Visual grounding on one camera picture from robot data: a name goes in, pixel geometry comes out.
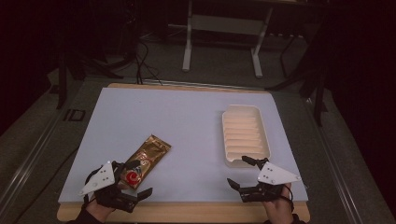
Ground person's left hand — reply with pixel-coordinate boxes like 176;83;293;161
83;200;117;223

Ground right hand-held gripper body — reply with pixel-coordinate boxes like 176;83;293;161
239;161;303;203

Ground pale blue table mat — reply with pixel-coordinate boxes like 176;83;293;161
58;87;309;204

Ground black floor plate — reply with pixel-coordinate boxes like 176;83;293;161
63;108;87;122

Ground white metal desk frame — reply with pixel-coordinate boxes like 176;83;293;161
181;0;276;79

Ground white ribbed plastic tray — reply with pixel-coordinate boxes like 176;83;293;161
221;104;272;169

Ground metal floor rail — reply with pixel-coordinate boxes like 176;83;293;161
0;105;68;216
303;97;366;224

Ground person's right hand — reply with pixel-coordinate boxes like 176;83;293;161
262;182;295;224

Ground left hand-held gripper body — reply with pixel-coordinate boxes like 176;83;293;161
78;160;140;215

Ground gold snack packet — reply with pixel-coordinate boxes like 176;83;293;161
119;133;173;189

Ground black cables on floor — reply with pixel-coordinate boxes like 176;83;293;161
134;38;163;86

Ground black metal stand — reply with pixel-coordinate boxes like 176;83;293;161
265;27;330;128
55;46;124;110

